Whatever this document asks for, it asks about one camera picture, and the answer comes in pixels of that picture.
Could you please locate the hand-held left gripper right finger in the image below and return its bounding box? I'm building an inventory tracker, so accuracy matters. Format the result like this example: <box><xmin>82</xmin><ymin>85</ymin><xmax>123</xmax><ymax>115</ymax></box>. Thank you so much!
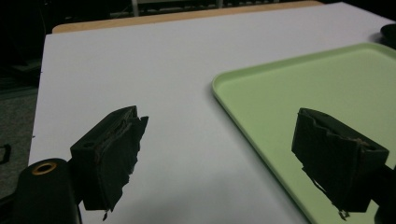
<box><xmin>291</xmin><ymin>107</ymin><xmax>390</xmax><ymax>221</ymax></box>

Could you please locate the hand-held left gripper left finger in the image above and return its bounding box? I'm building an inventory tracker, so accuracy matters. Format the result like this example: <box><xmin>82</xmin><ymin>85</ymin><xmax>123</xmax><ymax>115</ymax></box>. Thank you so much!
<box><xmin>69</xmin><ymin>105</ymin><xmax>149</xmax><ymax>222</ymax></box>

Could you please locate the light green plastic tray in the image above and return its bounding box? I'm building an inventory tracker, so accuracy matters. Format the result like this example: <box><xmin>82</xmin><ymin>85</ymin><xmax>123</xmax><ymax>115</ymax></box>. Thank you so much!
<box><xmin>211</xmin><ymin>42</ymin><xmax>396</xmax><ymax>224</ymax></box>

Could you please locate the white table board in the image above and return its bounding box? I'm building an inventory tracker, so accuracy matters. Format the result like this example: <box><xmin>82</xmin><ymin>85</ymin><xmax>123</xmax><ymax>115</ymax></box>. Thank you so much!
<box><xmin>28</xmin><ymin>1</ymin><xmax>396</xmax><ymax>224</ymax></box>

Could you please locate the black round object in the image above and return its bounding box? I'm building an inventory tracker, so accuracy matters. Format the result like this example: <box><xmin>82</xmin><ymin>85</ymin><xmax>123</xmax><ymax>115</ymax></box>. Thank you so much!
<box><xmin>379</xmin><ymin>23</ymin><xmax>396</xmax><ymax>49</ymax></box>

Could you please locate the wooden table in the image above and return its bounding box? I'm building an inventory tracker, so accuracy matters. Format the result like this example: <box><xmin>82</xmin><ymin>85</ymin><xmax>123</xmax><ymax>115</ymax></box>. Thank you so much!
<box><xmin>51</xmin><ymin>0</ymin><xmax>325</xmax><ymax>35</ymax></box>

